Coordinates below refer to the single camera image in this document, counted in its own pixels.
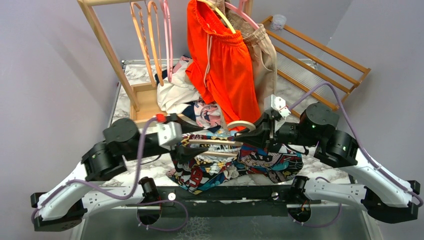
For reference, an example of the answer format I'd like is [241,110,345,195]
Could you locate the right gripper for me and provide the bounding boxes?
[234,112,320,152]

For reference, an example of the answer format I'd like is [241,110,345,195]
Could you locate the cream hanger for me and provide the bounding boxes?
[188,120,256,158]

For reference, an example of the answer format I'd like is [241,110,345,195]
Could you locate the comic print shorts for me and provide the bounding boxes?
[166,134,304,195]

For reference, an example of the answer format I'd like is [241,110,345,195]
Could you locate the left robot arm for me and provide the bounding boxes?
[30,113,201,232]

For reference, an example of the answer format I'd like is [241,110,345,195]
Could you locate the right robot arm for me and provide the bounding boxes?
[235,102,421,224]

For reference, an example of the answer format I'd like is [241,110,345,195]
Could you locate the beige shorts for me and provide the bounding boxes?
[214,0,278,111]

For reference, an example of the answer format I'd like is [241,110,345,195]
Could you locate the orange shorts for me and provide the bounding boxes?
[186,0,261,123]

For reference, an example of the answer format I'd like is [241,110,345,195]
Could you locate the pink hanger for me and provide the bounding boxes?
[224,0,259,30]
[159,0,173,83]

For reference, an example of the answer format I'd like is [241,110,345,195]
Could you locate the pink hanger right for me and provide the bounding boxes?
[224,0,259,30]

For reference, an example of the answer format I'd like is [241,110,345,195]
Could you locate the yellow hanger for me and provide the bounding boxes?
[198,0,236,34]

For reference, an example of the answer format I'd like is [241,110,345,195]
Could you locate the orange hanger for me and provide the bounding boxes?
[130,0,164,88]

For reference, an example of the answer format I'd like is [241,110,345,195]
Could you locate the light blue toy case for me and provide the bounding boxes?
[207,129,236,138]

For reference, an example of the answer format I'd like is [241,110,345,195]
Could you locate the pink white navy garment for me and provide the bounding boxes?
[155,55,225,133]

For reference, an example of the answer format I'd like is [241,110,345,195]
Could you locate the wooden clothes rack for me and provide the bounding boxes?
[76,0,254,127]

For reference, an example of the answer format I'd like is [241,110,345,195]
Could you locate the wooden slatted shelf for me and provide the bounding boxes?
[262,16,371,117]

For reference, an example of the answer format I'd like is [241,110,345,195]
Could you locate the clear plastic cup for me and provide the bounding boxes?
[270,14,287,31]

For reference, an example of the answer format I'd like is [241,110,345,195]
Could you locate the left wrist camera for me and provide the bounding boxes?
[156,114,183,150]

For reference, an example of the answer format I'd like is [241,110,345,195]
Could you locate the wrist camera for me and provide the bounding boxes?
[156,114,183,150]
[263,94,291,120]

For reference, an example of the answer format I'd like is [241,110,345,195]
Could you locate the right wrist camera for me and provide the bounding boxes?
[263,94,291,120]

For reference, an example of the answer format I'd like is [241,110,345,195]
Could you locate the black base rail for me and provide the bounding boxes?
[125,184,322,220]

